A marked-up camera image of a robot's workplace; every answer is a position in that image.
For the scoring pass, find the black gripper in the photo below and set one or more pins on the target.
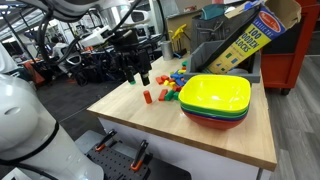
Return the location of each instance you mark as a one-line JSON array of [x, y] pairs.
[[130, 43]]

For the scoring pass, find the red rectangular block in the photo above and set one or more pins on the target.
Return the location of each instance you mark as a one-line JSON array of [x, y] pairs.
[[162, 95]]

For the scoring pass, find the green square block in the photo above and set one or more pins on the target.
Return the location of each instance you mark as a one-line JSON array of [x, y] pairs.
[[175, 96], [132, 82]]

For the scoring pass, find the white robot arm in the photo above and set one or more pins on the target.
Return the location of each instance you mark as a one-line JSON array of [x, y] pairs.
[[30, 133]]

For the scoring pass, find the red long block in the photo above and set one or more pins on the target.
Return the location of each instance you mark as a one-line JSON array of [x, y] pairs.
[[160, 80]]

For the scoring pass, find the red cylinder block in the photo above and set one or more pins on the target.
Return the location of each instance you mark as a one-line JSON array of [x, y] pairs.
[[147, 96]]

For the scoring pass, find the yellow small block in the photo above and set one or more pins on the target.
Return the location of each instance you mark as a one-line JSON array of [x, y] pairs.
[[172, 84], [166, 82]]

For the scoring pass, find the blue block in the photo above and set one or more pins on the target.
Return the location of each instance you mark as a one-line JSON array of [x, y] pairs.
[[176, 75], [180, 82]]

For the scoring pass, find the yellow long block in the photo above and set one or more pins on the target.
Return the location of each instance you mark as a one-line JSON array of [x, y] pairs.
[[181, 71]]

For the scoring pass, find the wooden blocks cardboard box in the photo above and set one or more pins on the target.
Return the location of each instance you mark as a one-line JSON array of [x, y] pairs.
[[253, 36]]

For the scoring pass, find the silver metal tin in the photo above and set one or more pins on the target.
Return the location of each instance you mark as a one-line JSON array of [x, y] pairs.
[[166, 50]]

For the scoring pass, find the yellow spring clamp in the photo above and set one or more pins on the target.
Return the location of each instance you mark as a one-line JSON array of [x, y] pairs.
[[178, 31]]

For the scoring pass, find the white backed office chair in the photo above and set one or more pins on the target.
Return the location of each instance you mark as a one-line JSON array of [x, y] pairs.
[[72, 60]]

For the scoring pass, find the grey plastic bin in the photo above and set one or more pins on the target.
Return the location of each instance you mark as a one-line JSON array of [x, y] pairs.
[[203, 53]]

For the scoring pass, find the green plastic bowl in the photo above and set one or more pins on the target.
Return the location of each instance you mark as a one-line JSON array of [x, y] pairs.
[[200, 112]]

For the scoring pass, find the black orange bar clamp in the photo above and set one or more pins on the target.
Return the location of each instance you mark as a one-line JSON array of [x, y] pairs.
[[139, 155], [105, 140]]

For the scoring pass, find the yellow plastic bowl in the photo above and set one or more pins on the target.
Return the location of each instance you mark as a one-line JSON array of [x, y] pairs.
[[215, 91]]

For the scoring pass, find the small red item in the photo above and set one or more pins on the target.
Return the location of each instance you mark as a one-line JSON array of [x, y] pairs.
[[190, 8]]

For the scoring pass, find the seated person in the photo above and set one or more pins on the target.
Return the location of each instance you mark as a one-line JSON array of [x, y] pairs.
[[58, 48]]

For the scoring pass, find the grey fabric storage bin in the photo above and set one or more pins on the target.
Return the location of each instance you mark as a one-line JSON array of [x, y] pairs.
[[213, 28]]

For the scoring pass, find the blue plastic bowl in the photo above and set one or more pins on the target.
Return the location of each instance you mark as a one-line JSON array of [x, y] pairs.
[[213, 118]]

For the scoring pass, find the red plastic bowl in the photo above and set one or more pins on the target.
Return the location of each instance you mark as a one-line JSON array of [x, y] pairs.
[[215, 124]]

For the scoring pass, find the teal cloth item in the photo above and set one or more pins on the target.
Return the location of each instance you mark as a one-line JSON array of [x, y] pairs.
[[211, 10]]

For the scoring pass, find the black pegboard plate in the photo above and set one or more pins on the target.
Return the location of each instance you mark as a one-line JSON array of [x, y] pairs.
[[113, 165]]

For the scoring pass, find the robot mounting platform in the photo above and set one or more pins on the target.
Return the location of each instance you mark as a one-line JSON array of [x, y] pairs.
[[166, 171]]

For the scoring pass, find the red tool cart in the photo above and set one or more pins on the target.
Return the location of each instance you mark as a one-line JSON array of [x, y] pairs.
[[290, 66]]

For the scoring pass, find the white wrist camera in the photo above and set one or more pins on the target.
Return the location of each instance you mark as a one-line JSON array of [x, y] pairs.
[[95, 36]]

